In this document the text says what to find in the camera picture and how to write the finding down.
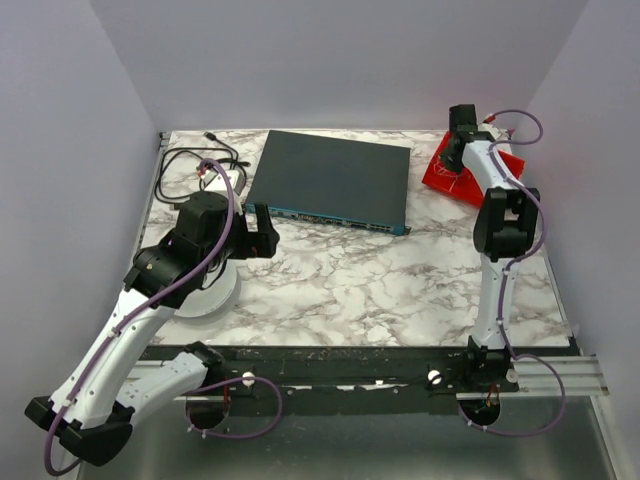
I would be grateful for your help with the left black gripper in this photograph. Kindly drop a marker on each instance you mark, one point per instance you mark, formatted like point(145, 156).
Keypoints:
point(261, 240)

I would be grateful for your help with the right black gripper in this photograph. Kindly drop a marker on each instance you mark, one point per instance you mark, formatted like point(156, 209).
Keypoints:
point(451, 156)

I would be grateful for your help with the white cable spool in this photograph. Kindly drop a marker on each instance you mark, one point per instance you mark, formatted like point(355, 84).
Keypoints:
point(215, 299)

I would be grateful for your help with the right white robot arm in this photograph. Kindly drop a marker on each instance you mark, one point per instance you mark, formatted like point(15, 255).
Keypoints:
point(503, 234)

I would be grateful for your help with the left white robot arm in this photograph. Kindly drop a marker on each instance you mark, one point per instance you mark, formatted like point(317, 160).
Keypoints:
point(93, 413)

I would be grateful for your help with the red plastic bin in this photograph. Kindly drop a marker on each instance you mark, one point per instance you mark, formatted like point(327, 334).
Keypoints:
point(463, 186)

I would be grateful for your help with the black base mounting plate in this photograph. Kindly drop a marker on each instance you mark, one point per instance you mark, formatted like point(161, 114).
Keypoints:
point(331, 381)

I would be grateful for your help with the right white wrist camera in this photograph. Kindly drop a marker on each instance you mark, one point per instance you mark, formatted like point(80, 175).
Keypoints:
point(494, 131)

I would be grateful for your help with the dark blue network switch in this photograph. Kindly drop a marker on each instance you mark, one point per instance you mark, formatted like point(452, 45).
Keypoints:
point(333, 181)

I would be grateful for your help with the aluminium rail frame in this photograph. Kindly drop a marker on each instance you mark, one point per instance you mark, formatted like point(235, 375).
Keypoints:
point(555, 375)

